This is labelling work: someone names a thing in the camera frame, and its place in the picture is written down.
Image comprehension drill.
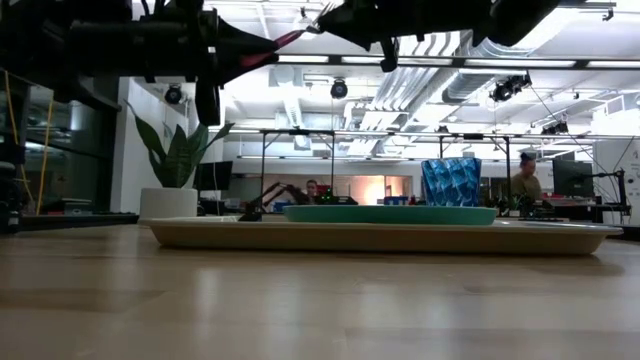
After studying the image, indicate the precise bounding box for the red background machine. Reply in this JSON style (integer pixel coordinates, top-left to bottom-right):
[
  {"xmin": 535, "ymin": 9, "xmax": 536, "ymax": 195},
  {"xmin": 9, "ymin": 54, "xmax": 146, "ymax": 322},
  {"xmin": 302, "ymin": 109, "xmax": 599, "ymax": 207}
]
[{"xmin": 315, "ymin": 184, "xmax": 359, "ymax": 207}]

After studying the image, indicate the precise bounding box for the beige plastic tray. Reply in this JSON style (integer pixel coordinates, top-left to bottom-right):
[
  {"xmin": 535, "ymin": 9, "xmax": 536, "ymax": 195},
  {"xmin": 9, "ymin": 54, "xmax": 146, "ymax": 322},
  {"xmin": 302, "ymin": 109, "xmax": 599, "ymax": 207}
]
[{"xmin": 142, "ymin": 215, "xmax": 625, "ymax": 256}]

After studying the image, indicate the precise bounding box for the teal plastic plate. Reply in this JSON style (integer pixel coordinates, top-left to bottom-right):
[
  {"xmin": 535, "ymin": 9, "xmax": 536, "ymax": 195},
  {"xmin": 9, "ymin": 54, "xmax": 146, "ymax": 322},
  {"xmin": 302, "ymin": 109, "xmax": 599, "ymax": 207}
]
[{"xmin": 282, "ymin": 204, "xmax": 499, "ymax": 227}]

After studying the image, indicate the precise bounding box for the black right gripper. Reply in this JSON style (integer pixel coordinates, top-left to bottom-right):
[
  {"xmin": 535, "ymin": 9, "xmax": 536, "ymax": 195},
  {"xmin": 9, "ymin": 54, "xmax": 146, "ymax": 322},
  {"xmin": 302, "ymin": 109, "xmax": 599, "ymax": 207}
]
[{"xmin": 317, "ymin": 0, "xmax": 495, "ymax": 74}]

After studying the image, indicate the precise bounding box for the yellow cable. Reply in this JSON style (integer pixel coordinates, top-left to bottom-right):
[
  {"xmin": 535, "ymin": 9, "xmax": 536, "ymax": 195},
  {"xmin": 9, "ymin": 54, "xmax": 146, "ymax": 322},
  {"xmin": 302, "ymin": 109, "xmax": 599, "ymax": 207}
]
[
  {"xmin": 2, "ymin": 69, "xmax": 32, "ymax": 202},
  {"xmin": 36, "ymin": 97, "xmax": 55, "ymax": 216}
]

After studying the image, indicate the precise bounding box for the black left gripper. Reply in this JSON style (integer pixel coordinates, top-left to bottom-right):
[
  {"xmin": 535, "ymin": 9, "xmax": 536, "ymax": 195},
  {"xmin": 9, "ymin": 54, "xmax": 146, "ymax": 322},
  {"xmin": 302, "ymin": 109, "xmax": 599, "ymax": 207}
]
[{"xmin": 149, "ymin": 8, "xmax": 280, "ymax": 127}]

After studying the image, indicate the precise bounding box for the black background station frame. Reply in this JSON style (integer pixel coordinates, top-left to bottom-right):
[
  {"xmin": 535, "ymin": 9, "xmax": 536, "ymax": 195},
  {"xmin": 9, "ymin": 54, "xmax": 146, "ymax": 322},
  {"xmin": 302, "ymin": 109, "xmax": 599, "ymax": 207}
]
[
  {"xmin": 438, "ymin": 132, "xmax": 514, "ymax": 202},
  {"xmin": 258, "ymin": 128, "xmax": 337, "ymax": 207}
]

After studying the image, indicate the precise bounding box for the black ceiling spotlight cluster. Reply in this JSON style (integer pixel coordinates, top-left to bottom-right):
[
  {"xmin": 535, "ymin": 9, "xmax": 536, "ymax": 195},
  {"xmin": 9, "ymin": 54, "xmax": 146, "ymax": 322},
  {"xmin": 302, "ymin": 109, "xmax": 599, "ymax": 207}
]
[{"xmin": 489, "ymin": 73, "xmax": 534, "ymax": 104}]

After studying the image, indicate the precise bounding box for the blue patterned cup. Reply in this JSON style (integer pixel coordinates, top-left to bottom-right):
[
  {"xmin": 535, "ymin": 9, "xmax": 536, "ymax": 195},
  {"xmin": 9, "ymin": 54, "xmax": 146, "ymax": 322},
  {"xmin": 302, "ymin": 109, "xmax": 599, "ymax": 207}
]
[{"xmin": 420, "ymin": 157, "xmax": 483, "ymax": 208}]

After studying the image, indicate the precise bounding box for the white panel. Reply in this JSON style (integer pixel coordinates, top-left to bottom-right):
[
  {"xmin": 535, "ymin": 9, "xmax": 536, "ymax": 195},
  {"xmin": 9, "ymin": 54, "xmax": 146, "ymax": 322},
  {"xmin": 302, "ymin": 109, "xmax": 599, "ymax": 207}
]
[{"xmin": 592, "ymin": 139, "xmax": 640, "ymax": 226}]

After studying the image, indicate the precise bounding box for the black computer monitor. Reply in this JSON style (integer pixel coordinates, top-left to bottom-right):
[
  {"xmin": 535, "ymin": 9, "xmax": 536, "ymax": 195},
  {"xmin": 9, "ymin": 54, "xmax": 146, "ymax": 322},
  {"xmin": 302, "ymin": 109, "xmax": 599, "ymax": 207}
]
[
  {"xmin": 552, "ymin": 158, "xmax": 595, "ymax": 198},
  {"xmin": 193, "ymin": 160, "xmax": 234, "ymax": 192}
]

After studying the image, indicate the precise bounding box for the black aluminium frame rail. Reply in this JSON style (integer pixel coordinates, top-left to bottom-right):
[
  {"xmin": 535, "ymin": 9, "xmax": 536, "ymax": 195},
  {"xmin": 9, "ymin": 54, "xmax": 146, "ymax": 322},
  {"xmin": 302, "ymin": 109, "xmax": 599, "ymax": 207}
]
[{"xmin": 19, "ymin": 213, "xmax": 640, "ymax": 242}]

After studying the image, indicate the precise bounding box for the black overhead frame beam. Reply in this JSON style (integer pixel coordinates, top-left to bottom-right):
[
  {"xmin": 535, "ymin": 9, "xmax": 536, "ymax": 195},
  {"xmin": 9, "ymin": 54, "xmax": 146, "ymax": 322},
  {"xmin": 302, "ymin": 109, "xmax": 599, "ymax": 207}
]
[{"xmin": 272, "ymin": 53, "xmax": 640, "ymax": 70}]

